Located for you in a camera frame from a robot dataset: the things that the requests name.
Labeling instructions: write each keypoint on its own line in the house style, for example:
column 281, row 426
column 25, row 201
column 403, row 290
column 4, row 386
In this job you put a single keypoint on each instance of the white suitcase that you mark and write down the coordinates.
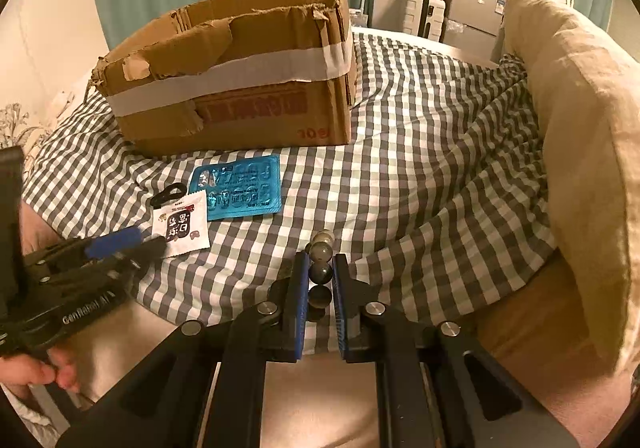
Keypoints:
column 417, row 13

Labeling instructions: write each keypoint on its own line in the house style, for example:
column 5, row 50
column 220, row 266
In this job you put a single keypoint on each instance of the torn cardboard box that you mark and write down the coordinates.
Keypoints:
column 260, row 113

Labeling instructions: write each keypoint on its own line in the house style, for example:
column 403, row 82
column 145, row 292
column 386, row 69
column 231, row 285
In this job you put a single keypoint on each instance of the beige pillow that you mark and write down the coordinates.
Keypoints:
column 590, row 153

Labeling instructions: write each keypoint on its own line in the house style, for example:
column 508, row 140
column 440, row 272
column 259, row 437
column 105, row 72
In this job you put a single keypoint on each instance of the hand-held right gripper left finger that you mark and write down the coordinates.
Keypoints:
column 300, row 308

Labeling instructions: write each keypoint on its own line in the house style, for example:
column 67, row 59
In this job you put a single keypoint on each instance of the grey fridge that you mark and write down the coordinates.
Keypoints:
column 470, row 13

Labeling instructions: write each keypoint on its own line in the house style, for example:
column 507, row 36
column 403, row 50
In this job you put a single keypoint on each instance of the floral printed sheet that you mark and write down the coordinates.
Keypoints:
column 15, row 123

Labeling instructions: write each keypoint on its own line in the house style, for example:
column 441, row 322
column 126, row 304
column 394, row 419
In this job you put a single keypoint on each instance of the black looped clip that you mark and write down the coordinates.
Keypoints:
column 161, row 198

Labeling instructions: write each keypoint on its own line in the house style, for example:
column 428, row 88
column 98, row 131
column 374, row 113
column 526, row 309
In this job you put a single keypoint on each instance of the blue blister pack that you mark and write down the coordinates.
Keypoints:
column 240, row 188

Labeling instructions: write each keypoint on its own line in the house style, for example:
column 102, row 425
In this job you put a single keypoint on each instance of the white sachet with black print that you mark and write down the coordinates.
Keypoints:
column 185, row 223

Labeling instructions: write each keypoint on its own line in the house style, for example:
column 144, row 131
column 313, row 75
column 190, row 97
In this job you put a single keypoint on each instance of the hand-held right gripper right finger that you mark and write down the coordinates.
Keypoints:
column 340, row 308

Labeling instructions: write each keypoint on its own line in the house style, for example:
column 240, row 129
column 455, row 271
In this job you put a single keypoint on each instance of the person's left hand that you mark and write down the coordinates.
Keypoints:
column 35, row 370

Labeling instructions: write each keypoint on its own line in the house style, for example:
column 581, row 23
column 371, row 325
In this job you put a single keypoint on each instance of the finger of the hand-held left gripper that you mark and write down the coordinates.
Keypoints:
column 145, row 250
column 115, row 240

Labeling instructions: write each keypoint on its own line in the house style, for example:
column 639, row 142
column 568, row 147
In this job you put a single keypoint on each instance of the grey checked blanket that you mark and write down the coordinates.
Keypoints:
column 400, row 153

